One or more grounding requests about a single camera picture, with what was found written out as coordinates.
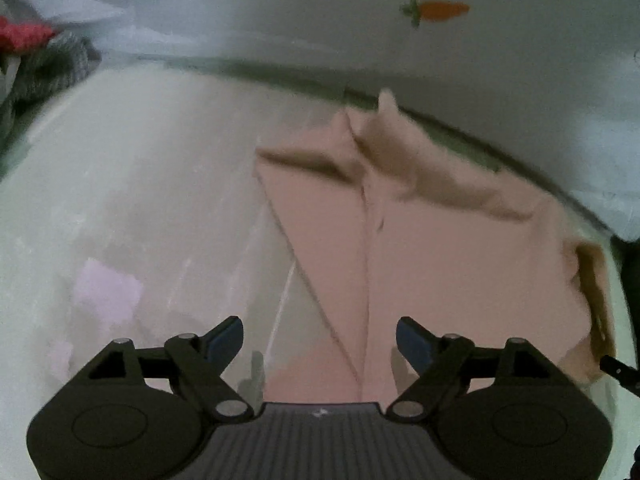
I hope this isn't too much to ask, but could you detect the light blue carrot-print duvet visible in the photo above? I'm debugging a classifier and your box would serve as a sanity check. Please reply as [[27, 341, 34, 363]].
[[9, 0, 639, 240]]

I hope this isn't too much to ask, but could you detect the pink beige garment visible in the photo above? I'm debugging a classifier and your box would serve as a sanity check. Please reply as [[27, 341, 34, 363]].
[[256, 92, 614, 404]]

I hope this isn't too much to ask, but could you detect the red cloth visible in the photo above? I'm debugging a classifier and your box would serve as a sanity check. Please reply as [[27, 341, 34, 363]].
[[0, 16, 56, 55]]

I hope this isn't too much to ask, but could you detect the green grid bed sheet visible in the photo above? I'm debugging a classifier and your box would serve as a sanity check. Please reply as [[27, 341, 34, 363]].
[[0, 62, 632, 480]]

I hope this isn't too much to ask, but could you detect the grey checked cloth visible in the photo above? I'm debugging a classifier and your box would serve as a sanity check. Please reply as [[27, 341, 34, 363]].
[[1, 32, 102, 151]]

